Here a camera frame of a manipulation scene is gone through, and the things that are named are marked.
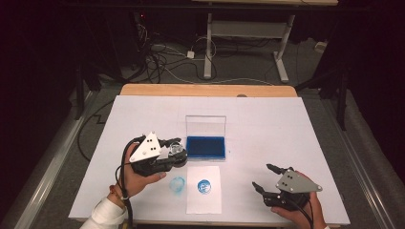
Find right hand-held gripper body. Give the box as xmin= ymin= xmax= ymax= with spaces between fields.
xmin=262 ymin=168 xmax=324 ymax=212

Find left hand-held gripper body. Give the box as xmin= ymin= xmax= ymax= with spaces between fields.
xmin=128 ymin=131 xmax=176 ymax=178

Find round stamp with clear handle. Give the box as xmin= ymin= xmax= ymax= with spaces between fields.
xmin=167 ymin=142 xmax=189 ymax=169

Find black round stamp cap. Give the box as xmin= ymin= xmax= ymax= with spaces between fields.
xmin=171 ymin=154 xmax=189 ymax=169

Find blue ink pad clear lid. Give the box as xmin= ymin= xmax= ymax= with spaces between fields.
xmin=184 ymin=114 xmax=227 ymax=161

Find white paper sheet with circle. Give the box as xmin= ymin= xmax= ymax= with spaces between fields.
xmin=185 ymin=165 xmax=224 ymax=216

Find person's right hand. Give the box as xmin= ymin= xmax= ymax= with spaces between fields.
xmin=269 ymin=171 xmax=328 ymax=229

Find person's left hand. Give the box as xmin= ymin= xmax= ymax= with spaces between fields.
xmin=107 ymin=142 xmax=168 ymax=202

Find large white table cover sheet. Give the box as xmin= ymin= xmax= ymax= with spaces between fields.
xmin=68 ymin=94 xmax=352 ymax=226

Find black metal stand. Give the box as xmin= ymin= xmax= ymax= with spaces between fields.
xmin=335 ymin=68 xmax=349 ymax=132
xmin=74 ymin=61 xmax=86 ymax=121

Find white power strip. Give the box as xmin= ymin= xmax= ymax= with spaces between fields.
xmin=313 ymin=40 xmax=330 ymax=53

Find light wooden desk top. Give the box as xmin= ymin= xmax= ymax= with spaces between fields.
xmin=190 ymin=0 xmax=339 ymax=7

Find right hand-held gripper black cable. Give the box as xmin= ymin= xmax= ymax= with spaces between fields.
xmin=286 ymin=196 xmax=315 ymax=229

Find hand-held gripper black cable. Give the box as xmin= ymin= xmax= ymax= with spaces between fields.
xmin=286 ymin=196 xmax=315 ymax=229
xmin=114 ymin=135 xmax=148 ymax=229

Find left hand-held gripper black cable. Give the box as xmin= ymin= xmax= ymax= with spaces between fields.
xmin=114 ymin=135 xmax=148 ymax=229

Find orange bracelet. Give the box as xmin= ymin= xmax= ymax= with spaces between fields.
xmin=109 ymin=185 xmax=124 ymax=200

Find aluminium floor rail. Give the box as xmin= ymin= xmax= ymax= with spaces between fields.
xmin=13 ymin=90 xmax=97 ymax=229
xmin=320 ymin=97 xmax=397 ymax=229

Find black floor cable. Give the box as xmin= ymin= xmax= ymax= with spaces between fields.
xmin=76 ymin=99 xmax=117 ymax=162

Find tangle of black cables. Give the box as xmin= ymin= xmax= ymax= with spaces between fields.
xmin=131 ymin=18 xmax=221 ymax=86

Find long white floor cable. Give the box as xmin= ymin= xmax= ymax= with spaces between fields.
xmin=152 ymin=44 xmax=275 ymax=88

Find white metal desk frame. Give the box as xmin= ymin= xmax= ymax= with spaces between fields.
xmin=202 ymin=12 xmax=296 ymax=84

